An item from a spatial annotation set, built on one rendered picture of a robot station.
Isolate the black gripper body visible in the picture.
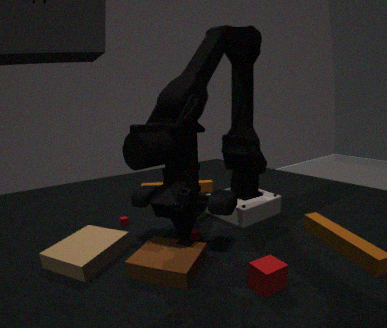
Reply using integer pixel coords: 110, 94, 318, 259
132, 160, 237, 216

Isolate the small red cube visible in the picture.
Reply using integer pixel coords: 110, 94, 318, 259
189, 229, 201, 240
119, 216, 129, 226

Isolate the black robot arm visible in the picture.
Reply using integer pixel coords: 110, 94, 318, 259
122, 25, 267, 220

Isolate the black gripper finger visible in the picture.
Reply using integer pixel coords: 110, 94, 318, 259
182, 206, 207, 240
170, 216, 184, 240

